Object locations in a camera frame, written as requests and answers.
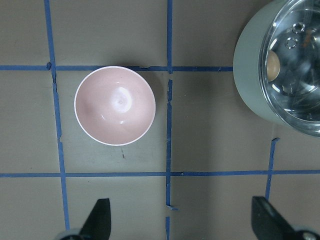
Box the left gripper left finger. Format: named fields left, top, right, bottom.
left=56, top=198, right=111, bottom=240

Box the glass pot lid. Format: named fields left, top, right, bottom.
left=259, top=0, right=320, bottom=136

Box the pale green cooking pot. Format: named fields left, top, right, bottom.
left=233, top=0, right=320, bottom=137

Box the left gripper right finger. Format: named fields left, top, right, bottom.
left=251, top=196, right=320, bottom=240

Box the brown egg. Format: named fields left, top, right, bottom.
left=266, top=50, right=281, bottom=82

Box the pink bowl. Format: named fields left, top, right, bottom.
left=73, top=66, right=156, bottom=146

